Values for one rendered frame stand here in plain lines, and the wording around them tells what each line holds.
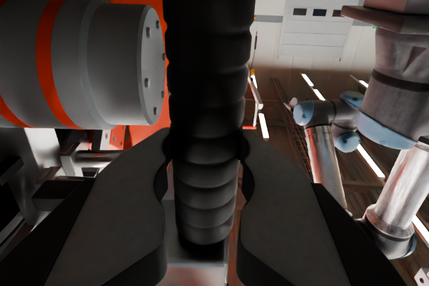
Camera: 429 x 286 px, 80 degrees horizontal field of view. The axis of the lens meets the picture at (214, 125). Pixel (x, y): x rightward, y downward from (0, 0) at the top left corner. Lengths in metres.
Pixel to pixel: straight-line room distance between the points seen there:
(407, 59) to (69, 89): 0.50
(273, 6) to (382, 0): 10.85
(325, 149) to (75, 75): 0.70
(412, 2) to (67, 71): 0.46
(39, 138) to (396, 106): 0.57
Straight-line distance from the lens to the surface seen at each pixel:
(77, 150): 0.43
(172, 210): 0.19
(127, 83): 0.24
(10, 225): 0.51
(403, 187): 0.79
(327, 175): 0.82
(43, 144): 0.40
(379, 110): 0.59
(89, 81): 0.26
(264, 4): 11.33
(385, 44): 0.56
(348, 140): 0.94
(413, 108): 0.58
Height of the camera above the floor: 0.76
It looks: 29 degrees up
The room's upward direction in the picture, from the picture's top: 178 degrees counter-clockwise
